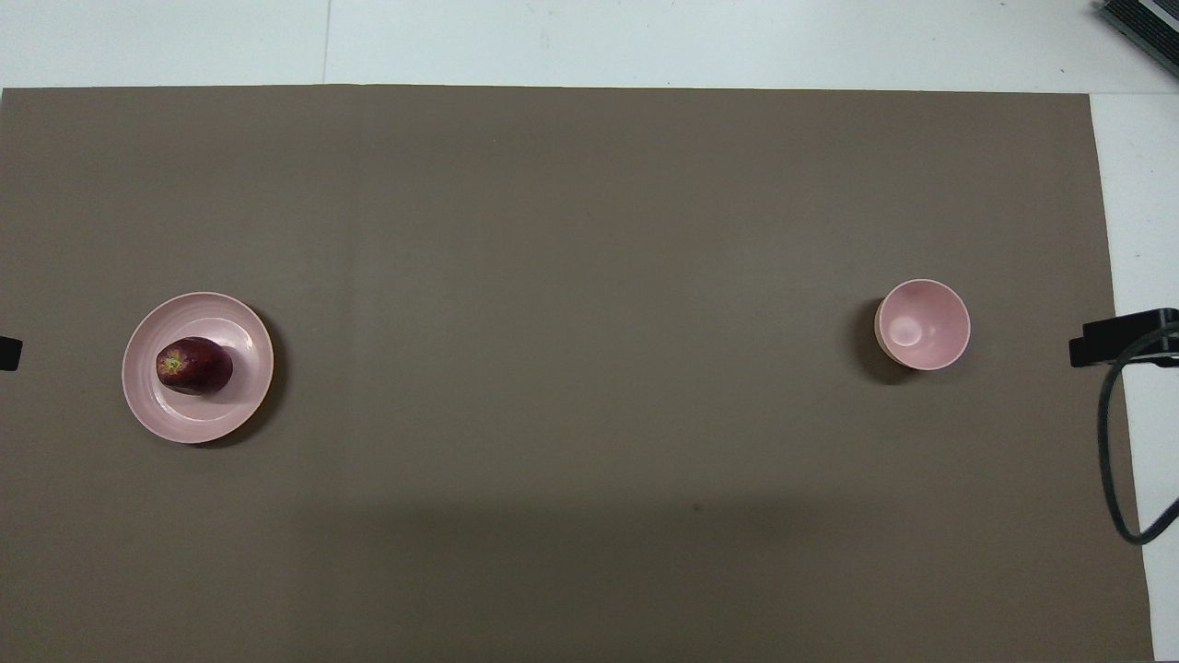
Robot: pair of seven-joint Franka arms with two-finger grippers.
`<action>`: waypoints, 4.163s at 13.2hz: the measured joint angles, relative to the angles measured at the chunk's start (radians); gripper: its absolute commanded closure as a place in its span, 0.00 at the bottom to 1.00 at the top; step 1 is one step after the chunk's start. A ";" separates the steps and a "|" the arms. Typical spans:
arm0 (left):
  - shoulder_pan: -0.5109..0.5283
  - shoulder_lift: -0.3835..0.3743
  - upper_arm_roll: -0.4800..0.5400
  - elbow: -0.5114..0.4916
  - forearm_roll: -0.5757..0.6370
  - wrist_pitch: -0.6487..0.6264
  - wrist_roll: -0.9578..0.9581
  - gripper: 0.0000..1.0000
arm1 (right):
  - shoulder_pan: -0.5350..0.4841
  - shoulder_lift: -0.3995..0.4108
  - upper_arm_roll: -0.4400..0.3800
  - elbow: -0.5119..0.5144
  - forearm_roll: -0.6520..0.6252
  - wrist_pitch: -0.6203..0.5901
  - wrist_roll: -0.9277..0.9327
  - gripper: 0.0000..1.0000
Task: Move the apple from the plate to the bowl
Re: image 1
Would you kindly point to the brown table mat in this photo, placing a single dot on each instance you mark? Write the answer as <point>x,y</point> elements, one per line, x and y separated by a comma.
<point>571,304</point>

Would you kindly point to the dark red apple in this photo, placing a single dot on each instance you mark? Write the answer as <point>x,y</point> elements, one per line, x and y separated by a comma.
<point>195,366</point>

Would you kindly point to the pink bowl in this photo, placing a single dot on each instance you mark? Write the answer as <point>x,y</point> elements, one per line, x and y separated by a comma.
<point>923,324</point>

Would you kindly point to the pink plate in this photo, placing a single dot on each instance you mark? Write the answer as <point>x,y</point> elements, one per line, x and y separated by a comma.
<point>230,405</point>

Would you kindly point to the black ridged device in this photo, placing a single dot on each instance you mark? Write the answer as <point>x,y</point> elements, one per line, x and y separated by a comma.
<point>1147,20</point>

